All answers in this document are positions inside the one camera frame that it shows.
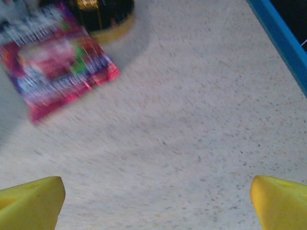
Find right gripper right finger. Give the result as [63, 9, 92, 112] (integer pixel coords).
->
[249, 174, 307, 230]

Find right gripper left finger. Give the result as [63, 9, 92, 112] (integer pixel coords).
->
[0, 176, 66, 230]

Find purple snack packet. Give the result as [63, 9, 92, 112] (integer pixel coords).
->
[0, 2, 121, 126]

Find blue table edge strip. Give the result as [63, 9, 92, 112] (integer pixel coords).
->
[246, 0, 307, 99]

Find gold wire glass holder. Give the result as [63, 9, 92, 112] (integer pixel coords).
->
[39, 0, 136, 44]

